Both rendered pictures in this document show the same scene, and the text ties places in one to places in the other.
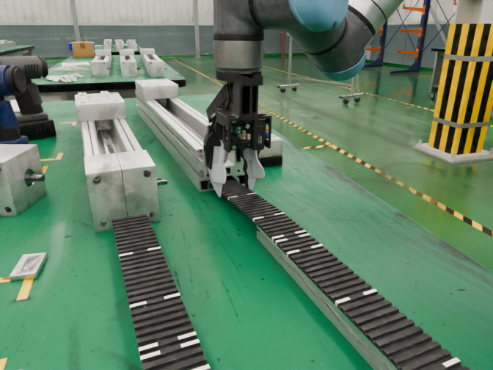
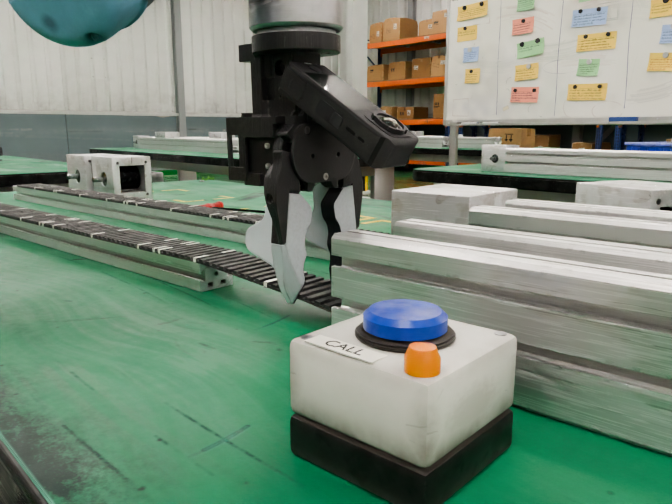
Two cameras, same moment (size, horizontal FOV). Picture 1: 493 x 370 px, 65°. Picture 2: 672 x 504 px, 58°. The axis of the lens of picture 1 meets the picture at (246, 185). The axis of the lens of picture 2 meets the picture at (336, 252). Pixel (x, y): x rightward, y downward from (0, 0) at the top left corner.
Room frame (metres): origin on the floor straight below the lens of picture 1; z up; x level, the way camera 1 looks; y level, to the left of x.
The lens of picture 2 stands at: (1.09, -0.18, 0.94)
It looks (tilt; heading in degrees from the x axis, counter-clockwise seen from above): 12 degrees down; 154
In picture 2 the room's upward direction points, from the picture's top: straight up
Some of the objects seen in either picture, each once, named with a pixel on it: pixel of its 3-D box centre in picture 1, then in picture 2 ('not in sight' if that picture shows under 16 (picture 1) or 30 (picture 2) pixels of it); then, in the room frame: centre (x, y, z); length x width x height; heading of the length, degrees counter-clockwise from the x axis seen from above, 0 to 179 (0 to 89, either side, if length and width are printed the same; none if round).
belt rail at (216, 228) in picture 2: not in sight; (135, 210); (0.00, -0.04, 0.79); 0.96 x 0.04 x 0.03; 23
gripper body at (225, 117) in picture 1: (240, 110); (291, 114); (0.61, 0.01, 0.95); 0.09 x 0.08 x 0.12; 23
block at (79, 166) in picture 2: not in sight; (90, 175); (-0.44, -0.08, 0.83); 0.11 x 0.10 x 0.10; 109
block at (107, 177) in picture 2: not in sight; (117, 178); (-0.33, -0.04, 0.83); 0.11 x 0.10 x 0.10; 110
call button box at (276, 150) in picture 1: (256, 149); (413, 385); (0.86, -0.02, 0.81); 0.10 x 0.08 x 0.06; 113
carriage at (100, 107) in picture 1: (100, 111); not in sight; (0.99, 0.37, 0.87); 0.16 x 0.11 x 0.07; 23
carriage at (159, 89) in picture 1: (156, 92); not in sight; (1.30, 0.29, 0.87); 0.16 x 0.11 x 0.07; 23
